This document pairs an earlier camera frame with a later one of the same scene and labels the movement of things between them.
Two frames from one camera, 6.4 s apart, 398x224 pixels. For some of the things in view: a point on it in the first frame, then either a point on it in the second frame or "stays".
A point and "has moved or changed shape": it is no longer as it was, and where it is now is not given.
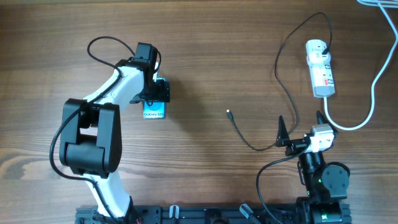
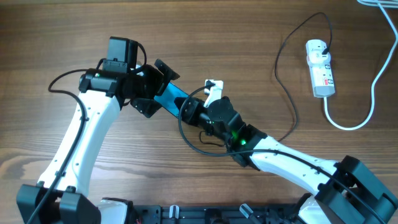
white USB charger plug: (316, 58) stays
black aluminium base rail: (222, 214) stays
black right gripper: (298, 144) -> (189, 109)
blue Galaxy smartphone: (154, 109) has moved or changed shape
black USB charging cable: (284, 88) stays
